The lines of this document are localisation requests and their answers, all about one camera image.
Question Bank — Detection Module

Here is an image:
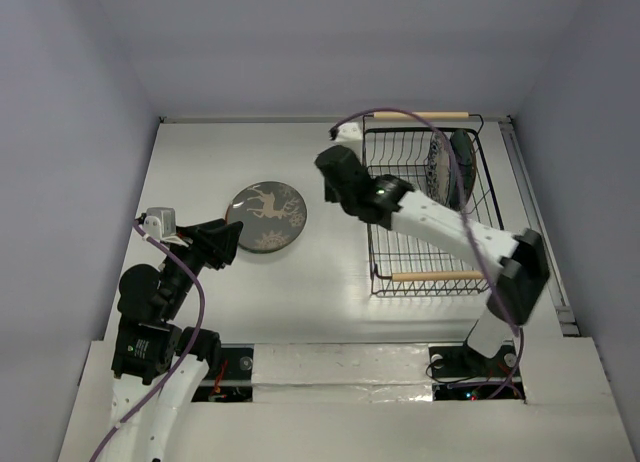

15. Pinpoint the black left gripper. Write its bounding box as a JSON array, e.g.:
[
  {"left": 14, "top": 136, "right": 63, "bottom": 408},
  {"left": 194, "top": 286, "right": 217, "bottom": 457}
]
[{"left": 161, "top": 216, "right": 243, "bottom": 316}]

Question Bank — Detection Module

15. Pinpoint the grey patterned plate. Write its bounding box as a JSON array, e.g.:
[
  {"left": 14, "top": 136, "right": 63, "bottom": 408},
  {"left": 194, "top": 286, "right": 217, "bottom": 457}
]
[{"left": 426, "top": 133, "right": 455, "bottom": 209}]

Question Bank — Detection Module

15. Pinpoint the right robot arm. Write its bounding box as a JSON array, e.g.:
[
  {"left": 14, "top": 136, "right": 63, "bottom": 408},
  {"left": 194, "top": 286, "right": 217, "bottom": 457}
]
[{"left": 315, "top": 145, "right": 550, "bottom": 374}]

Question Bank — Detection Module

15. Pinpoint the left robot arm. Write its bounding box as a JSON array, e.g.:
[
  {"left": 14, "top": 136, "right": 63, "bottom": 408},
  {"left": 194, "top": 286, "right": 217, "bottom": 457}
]
[{"left": 91, "top": 207, "right": 243, "bottom": 461}]

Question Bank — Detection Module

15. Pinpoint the dark teal plate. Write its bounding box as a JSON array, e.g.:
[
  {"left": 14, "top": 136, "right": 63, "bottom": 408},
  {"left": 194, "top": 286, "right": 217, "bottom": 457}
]
[{"left": 448, "top": 129, "right": 477, "bottom": 211}]

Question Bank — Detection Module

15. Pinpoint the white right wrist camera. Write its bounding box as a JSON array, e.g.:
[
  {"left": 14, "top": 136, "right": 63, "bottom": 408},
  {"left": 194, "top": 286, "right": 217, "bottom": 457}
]
[{"left": 329, "top": 122, "right": 363, "bottom": 144}]

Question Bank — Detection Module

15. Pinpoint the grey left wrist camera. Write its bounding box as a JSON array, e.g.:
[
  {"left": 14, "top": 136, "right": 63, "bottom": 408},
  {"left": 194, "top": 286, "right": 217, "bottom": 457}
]
[{"left": 141, "top": 207, "right": 177, "bottom": 242}]

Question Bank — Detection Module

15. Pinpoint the black wire dish rack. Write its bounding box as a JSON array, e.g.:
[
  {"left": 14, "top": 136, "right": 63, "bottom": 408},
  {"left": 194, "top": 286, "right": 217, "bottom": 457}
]
[{"left": 361, "top": 115, "right": 504, "bottom": 297}]

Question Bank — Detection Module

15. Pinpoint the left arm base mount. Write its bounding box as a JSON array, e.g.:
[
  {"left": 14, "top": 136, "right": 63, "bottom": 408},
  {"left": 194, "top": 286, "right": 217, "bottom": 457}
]
[{"left": 192, "top": 345, "right": 254, "bottom": 403}]

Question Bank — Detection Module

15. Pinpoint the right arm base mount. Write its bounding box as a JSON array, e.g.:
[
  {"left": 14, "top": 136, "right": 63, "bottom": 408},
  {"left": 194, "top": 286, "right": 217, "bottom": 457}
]
[{"left": 425, "top": 343, "right": 526, "bottom": 402}]

